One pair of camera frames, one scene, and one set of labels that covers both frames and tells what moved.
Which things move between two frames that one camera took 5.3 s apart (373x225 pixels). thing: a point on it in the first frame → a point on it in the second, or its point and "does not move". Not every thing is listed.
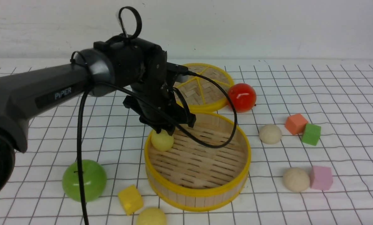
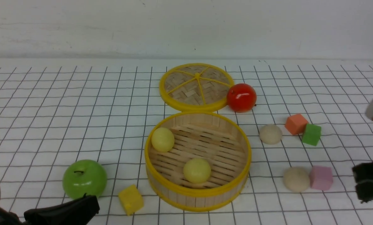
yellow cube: x=131 y=199 does not move
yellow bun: x=151 y=216 → x=197 y=170
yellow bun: x=163 y=141 does not move
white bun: x=270 y=134 does not move
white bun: x=296 y=179 does not move
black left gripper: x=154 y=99 → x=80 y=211
